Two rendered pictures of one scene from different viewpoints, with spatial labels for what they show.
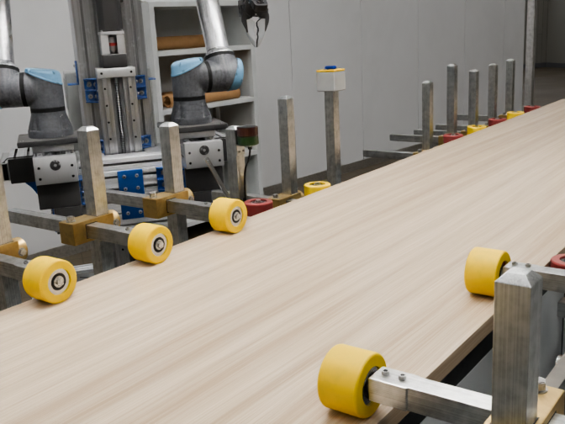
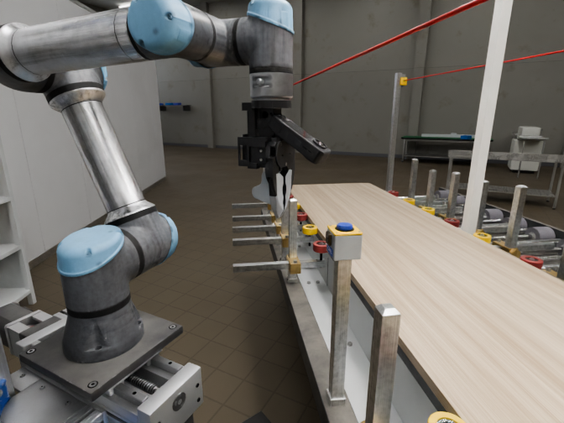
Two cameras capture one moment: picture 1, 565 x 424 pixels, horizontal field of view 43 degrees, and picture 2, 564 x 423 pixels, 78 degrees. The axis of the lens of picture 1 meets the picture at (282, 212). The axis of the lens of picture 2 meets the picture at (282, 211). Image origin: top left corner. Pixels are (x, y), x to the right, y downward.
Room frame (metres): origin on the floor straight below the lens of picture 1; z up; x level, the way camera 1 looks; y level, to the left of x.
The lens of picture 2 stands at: (1.94, 0.50, 1.50)
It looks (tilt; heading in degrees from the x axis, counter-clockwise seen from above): 16 degrees down; 315
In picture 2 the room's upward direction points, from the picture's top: straight up
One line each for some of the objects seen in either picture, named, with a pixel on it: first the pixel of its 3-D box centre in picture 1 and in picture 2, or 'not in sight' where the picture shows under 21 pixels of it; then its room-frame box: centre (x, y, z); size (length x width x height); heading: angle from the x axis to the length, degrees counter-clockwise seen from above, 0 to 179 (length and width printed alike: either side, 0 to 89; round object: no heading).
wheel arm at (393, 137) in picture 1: (434, 140); (274, 240); (3.20, -0.70, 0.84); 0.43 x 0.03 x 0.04; 53
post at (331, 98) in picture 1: (334, 157); (338, 331); (2.41, -0.18, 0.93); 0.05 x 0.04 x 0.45; 143
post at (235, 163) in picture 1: (239, 209); not in sight; (2.00, 0.12, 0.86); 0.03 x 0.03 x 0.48; 53
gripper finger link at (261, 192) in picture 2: (249, 33); (266, 194); (2.40, 0.08, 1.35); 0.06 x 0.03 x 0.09; 18
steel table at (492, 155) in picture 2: not in sight; (499, 175); (3.50, -6.46, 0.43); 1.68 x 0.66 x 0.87; 17
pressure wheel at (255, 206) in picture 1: (259, 219); not in sight; (1.90, 0.06, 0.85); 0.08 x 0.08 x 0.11
